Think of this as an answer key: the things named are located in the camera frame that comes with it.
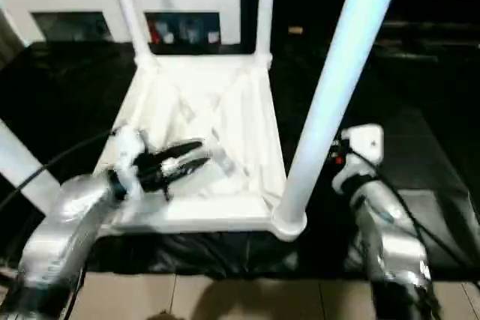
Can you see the black work mat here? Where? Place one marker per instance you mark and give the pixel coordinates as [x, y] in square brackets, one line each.
[420, 125]

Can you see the white glass-door cabinet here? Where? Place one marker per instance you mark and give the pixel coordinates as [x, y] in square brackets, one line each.
[112, 1]

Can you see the small tan block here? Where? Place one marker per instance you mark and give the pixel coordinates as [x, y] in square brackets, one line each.
[295, 30]

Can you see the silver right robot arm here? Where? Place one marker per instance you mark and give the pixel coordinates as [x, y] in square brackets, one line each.
[386, 237]

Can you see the white plastic table top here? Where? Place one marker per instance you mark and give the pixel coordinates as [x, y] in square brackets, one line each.
[202, 125]

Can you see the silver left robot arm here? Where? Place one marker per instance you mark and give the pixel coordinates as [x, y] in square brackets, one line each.
[64, 237]

